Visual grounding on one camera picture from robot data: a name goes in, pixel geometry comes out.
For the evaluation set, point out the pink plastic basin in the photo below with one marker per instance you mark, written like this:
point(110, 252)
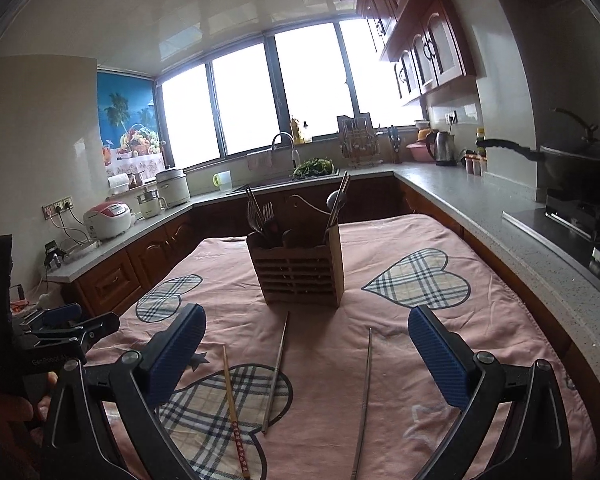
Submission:
point(417, 152)

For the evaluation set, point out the wooden lower cabinets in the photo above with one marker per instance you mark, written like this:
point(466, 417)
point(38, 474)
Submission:
point(110, 280)

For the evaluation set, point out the wooden spoon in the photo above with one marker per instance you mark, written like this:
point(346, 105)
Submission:
point(286, 237)

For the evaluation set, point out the wooden cabinets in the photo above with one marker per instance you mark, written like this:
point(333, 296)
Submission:
point(420, 35)
point(110, 280)

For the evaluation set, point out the wooden upper cabinets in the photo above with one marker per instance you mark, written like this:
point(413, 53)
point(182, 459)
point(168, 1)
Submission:
point(420, 35)

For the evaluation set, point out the tall white rice cooker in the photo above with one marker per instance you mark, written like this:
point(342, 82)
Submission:
point(172, 187)

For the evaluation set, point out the dark wooden chopstick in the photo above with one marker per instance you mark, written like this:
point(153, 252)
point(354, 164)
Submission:
point(346, 182)

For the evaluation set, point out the stainless electric kettle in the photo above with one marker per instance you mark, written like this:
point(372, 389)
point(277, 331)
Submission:
point(442, 149)

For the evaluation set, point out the yellow oil bottle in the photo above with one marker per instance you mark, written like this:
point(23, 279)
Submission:
point(295, 131)

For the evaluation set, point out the large kitchen window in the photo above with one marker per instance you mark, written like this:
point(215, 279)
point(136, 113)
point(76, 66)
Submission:
point(305, 85)

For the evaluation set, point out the yellow capped condiment bottle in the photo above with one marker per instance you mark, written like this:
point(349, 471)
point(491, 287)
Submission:
point(480, 141)

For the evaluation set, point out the wooden utensil holder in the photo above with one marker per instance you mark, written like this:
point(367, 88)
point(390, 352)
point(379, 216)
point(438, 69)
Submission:
point(295, 270)

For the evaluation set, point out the black wok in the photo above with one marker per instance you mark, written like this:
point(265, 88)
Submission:
point(580, 170)

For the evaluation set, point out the person's left hand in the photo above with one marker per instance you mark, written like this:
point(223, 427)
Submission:
point(15, 407)

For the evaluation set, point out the tropical fruit wall poster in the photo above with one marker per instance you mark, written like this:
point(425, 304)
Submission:
point(127, 120)

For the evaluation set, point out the light wooden chopstick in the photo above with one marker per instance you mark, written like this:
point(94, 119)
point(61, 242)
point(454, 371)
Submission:
point(340, 191)

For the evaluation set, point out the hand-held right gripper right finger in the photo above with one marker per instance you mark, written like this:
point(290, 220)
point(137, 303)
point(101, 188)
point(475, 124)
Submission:
point(440, 355)

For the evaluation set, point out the metal chopstick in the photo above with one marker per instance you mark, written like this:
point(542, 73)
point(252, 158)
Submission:
point(366, 385)
point(276, 375)

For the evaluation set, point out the wooden chopstick red patterned end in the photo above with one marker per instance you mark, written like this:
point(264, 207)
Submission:
point(232, 405)

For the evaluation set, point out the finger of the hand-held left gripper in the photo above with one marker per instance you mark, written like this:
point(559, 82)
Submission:
point(100, 327)
point(62, 315)

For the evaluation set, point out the gas stove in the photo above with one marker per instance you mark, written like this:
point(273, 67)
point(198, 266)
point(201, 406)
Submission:
point(580, 220)

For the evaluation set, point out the orange bowl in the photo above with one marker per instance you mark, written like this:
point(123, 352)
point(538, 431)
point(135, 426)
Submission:
point(424, 135)

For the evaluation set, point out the metal fork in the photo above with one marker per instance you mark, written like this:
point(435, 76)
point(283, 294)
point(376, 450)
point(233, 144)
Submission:
point(267, 215)
point(252, 210)

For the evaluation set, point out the metal spoon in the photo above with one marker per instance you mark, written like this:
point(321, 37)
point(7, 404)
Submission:
point(333, 201)

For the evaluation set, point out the pink tablecloth with plaid hearts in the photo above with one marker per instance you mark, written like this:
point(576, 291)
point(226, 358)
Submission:
point(325, 340)

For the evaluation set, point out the pink and white rice cooker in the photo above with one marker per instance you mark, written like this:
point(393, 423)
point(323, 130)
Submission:
point(110, 220)

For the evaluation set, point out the chrome kitchen faucet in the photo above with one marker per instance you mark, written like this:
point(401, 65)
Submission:
point(292, 152)

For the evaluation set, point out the knife block with knives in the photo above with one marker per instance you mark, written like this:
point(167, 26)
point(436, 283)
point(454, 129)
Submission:
point(396, 147)

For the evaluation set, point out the small white electric pot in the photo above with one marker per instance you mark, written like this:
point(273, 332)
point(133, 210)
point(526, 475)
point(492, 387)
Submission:
point(150, 205)

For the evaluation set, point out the green leafy vegetables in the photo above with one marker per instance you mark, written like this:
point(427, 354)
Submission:
point(314, 168)

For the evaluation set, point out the kitchen sink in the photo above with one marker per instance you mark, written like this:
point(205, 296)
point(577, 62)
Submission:
point(265, 185)

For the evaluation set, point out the pale dish cloth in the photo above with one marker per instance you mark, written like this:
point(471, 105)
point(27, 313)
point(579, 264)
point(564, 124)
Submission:
point(259, 160)

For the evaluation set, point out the black charger device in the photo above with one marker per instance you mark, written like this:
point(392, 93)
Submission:
point(54, 255)

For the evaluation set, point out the metal dish rack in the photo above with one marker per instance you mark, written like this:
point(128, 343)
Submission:
point(359, 142)

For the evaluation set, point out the wall power strip socket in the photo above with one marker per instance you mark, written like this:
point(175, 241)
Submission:
point(57, 207)

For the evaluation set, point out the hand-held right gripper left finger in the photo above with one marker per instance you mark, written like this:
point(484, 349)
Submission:
point(177, 355)

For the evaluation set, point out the row of spice jars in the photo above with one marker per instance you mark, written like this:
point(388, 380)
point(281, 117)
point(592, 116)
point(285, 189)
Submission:
point(475, 165)

